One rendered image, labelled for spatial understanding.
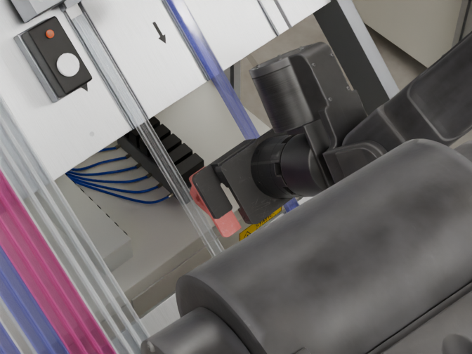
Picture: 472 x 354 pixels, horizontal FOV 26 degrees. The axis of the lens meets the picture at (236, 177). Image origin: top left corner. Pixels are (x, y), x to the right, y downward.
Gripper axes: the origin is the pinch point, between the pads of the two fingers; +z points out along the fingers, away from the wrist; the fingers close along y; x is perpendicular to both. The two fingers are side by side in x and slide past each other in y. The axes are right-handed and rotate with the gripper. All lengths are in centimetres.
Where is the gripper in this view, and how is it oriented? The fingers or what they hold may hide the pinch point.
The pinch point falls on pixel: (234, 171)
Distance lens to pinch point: 102.8
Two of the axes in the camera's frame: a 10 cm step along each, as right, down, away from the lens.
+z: -4.4, 0.4, 9.0
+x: 4.9, 8.5, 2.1
